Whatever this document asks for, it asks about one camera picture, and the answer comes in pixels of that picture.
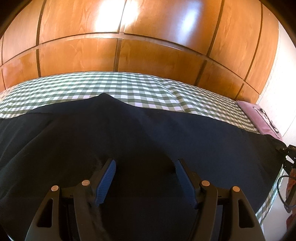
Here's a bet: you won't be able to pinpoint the black cable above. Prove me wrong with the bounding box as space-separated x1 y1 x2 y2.
277 174 296 214

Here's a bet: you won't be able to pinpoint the pink cat print pillow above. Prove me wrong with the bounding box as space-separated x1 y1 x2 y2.
236 100 283 141

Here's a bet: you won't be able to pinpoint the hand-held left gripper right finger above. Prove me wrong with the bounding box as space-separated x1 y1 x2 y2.
174 159 265 241

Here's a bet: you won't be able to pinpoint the green checked bed sheet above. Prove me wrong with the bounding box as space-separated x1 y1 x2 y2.
0 71 285 225

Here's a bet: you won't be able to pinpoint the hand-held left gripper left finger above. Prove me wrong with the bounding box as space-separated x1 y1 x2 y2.
25 159 116 241

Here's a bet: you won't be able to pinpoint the black pants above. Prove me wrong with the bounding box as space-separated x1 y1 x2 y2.
0 93 286 241

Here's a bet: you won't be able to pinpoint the wooden panelled wardrobe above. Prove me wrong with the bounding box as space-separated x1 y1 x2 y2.
0 0 281 105

